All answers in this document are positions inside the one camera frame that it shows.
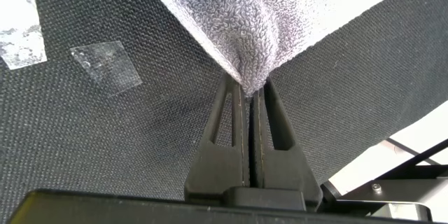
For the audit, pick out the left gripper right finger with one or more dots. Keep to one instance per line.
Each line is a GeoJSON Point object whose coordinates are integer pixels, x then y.
{"type": "Point", "coordinates": [283, 171]}

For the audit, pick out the clear tape piece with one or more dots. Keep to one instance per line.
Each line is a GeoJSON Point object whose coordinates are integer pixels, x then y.
{"type": "Point", "coordinates": [21, 29]}
{"type": "Point", "coordinates": [105, 66]}

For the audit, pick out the grey towel with orange marks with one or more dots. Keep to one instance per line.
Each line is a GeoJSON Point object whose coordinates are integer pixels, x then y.
{"type": "Point", "coordinates": [245, 17]}

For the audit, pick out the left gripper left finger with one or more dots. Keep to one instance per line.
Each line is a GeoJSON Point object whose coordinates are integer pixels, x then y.
{"type": "Point", "coordinates": [217, 168]}

